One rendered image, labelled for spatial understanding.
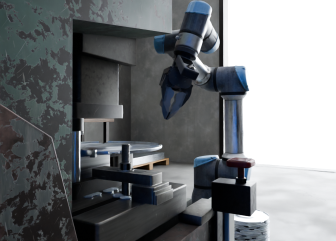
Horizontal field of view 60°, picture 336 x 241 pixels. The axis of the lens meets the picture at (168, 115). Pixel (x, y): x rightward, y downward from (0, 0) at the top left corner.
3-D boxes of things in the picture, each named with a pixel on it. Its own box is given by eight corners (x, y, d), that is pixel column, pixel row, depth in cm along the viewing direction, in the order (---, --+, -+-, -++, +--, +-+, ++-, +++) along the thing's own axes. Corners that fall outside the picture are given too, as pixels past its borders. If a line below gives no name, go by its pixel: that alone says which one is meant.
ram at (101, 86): (87, 107, 82) (87, 2, 82) (130, 106, 74) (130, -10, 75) (32, 105, 67) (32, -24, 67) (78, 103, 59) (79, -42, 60)
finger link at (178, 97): (170, 122, 89) (179, 94, 90) (177, 122, 83) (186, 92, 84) (161, 119, 88) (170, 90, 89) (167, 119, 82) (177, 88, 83)
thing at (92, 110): (66, 127, 78) (66, 107, 78) (125, 128, 68) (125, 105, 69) (8, 129, 64) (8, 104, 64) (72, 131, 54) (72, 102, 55)
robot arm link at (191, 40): (206, 40, 85) (181, 28, 82) (202, 54, 84) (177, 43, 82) (196, 46, 92) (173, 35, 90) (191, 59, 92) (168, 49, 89)
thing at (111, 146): (53, 144, 87) (54, 142, 87) (148, 142, 96) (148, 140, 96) (42, 157, 60) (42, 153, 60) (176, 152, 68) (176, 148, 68)
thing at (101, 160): (65, 166, 75) (65, 148, 75) (109, 172, 67) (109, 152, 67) (33, 172, 67) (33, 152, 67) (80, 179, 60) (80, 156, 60)
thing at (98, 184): (66, 175, 78) (66, 164, 78) (125, 184, 68) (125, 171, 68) (8, 188, 64) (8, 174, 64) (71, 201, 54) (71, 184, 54)
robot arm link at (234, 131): (221, 180, 142) (220, 68, 139) (253, 183, 135) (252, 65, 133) (214, 187, 131) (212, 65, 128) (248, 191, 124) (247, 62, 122)
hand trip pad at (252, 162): (233, 186, 75) (233, 156, 75) (257, 189, 72) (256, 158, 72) (224, 192, 69) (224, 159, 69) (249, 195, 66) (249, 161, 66)
